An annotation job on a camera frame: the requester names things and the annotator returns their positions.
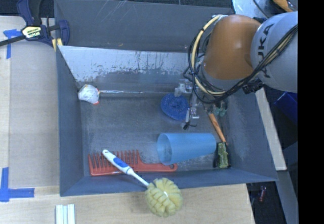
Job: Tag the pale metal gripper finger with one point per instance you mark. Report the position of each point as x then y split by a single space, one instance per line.
180 90
195 113

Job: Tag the orange-red comb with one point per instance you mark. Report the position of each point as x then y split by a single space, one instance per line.
152 167

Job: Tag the blue plastic cup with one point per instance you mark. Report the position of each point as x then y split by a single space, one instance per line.
187 148

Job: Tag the green and black block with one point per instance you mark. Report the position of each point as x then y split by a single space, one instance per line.
222 155

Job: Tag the yellow sponge dish brush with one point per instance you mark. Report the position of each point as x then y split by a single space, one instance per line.
164 197

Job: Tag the white toy chicken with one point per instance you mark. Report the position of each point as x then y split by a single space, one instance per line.
88 94

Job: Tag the grey metal bin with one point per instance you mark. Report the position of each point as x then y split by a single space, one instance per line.
121 121

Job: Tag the blue round disc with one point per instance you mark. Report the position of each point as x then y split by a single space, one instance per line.
173 107

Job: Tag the orange stick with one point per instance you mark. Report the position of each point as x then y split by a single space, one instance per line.
217 128

